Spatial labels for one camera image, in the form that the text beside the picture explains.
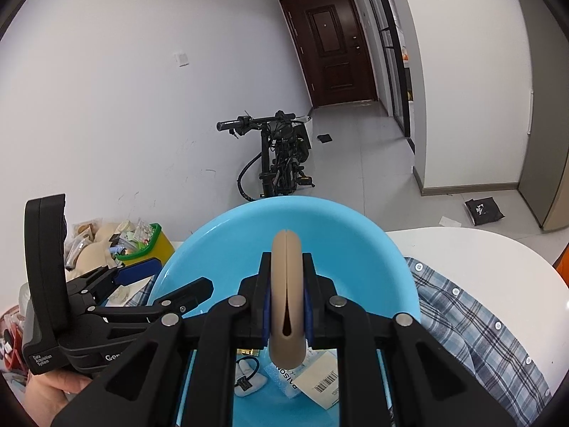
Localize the beige round slotted disc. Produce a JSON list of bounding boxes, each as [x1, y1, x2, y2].
[[268, 230, 307, 369]]

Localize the white blue tissue box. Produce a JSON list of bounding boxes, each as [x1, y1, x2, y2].
[[262, 348, 336, 399]]

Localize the pink white plush toy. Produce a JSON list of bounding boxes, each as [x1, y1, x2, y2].
[[234, 355, 267, 397]]

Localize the cream cardboard box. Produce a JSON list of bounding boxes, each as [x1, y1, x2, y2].
[[294, 350, 340, 410]]

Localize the person's left hand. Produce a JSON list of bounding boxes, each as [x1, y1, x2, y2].
[[23, 369, 92, 426]]

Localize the beige plush toy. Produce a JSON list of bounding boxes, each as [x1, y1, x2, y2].
[[64, 222, 126, 281]]

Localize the yellow green bin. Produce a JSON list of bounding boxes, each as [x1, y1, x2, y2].
[[115, 223, 175, 266]]

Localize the blue plaid cloth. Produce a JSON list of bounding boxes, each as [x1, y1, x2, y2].
[[406, 257, 552, 426]]

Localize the blue plastic basin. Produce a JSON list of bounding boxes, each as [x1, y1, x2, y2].
[[150, 197, 419, 426]]

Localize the black folding bicycle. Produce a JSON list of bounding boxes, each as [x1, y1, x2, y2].
[[216, 110, 315, 201]]

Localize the black bag on floor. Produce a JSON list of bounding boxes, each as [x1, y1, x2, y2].
[[465, 197, 504, 227]]

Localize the grey beige refrigerator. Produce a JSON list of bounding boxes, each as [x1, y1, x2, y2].
[[518, 0, 568, 231]]

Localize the dark brown door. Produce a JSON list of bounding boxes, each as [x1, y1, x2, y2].
[[280, 0, 378, 108]]

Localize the glass sliding door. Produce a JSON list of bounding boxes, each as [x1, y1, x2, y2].
[[369, 0, 416, 151]]

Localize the wall switch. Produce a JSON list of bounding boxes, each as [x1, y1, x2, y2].
[[175, 52, 189, 68]]

